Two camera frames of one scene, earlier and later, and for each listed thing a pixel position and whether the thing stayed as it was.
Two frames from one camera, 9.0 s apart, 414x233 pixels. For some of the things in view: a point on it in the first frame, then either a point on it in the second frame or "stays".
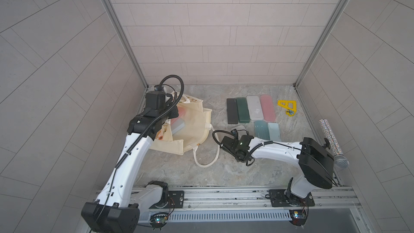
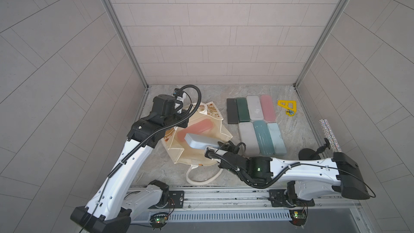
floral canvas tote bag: x=188 y=127 -> x=214 y=176
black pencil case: x=232 y=111 stays
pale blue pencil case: x=274 y=132 stays
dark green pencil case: x=243 y=110 stays
